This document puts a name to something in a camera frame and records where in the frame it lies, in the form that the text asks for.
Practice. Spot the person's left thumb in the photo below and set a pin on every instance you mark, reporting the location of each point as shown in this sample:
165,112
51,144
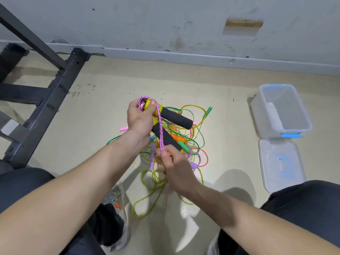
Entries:
151,111

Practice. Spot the person's left trouser leg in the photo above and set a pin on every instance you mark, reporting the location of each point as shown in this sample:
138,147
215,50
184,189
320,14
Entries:
24,180

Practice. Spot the person's trouser leg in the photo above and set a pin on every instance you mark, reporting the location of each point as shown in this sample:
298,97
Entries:
24,180
305,199

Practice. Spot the person's right forearm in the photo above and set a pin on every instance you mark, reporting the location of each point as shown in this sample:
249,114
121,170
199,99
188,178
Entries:
255,223

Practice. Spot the person's right hand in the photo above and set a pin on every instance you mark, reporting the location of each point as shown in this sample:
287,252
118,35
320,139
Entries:
179,171

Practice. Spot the grey baseboard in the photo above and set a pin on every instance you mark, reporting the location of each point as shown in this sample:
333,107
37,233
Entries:
201,58

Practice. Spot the grey and orange left shoe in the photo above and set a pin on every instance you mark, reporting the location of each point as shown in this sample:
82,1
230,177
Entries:
119,207

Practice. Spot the wooden patch in wall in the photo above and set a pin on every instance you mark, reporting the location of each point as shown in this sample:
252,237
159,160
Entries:
243,23

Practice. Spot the black metal frame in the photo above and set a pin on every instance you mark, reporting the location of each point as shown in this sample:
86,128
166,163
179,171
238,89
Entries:
50,95

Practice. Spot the person's left forearm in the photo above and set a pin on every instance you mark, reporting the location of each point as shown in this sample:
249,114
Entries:
69,191

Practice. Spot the person's left hand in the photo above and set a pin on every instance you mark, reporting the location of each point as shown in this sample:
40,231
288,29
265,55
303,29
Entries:
138,120

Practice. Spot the clear plastic storage box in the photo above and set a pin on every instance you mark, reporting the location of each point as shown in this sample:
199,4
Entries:
284,111

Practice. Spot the grey right shoe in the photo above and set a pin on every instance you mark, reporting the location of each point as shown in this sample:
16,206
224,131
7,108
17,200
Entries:
213,245

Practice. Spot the person's right trouser leg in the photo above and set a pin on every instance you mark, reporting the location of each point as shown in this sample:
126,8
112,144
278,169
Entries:
305,199

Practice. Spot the person's right thumb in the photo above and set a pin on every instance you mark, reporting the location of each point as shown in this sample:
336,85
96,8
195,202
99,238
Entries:
161,159

